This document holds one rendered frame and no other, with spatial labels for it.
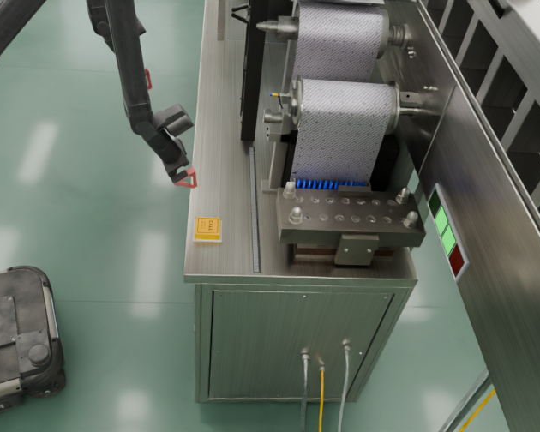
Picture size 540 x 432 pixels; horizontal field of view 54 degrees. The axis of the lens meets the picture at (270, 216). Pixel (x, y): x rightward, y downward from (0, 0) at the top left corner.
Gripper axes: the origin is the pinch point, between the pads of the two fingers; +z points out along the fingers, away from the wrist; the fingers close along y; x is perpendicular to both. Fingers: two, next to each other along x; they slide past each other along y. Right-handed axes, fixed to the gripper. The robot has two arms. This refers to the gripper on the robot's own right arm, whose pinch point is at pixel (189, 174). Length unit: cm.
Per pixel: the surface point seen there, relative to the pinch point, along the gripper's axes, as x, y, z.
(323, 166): -33.4, -11.5, 14.8
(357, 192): -37.6, -20.5, 21.6
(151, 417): 70, -19, 80
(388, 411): -8, -50, 125
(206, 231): 4.7, -11.5, 11.4
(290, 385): 16, -35, 84
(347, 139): -42.4, -13.2, 8.2
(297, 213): -20.4, -24.8, 9.2
